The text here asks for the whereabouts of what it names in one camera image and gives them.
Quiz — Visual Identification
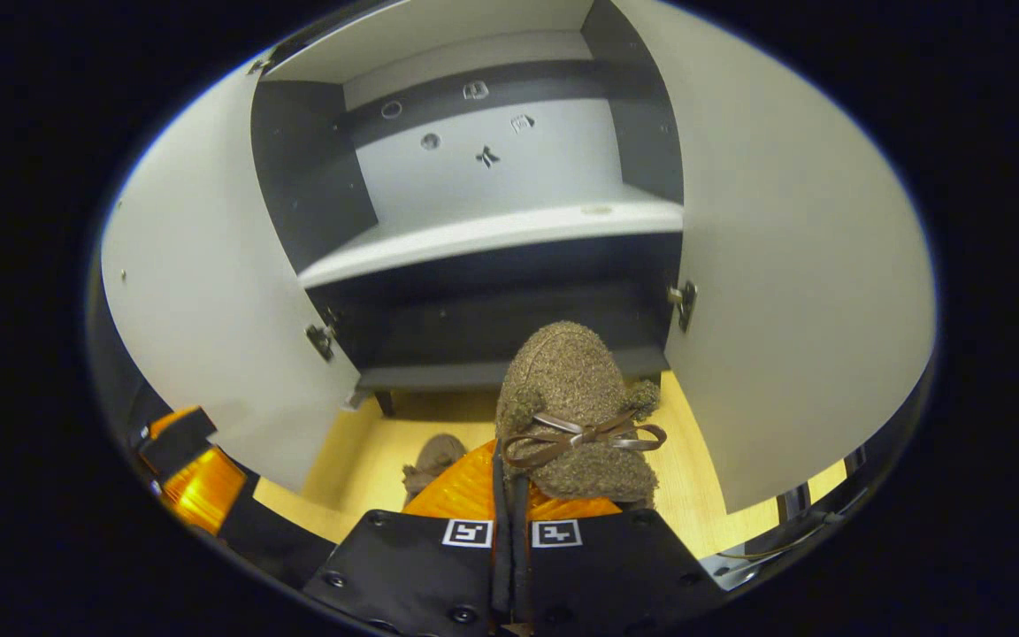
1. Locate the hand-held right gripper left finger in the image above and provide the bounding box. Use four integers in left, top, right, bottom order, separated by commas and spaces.
302, 440, 512, 637

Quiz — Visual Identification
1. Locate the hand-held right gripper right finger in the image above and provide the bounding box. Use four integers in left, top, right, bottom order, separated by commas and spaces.
509, 478, 729, 637

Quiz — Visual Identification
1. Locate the white shoe cabinet door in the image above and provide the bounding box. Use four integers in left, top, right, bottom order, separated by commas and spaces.
611, 0, 937, 516
101, 62, 362, 495

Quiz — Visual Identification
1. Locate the white shoe cabinet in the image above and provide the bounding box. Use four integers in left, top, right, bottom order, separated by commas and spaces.
249, 0, 686, 417

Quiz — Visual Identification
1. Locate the metal door hinge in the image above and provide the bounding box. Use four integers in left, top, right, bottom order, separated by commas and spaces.
668, 280, 699, 334
305, 310, 340, 363

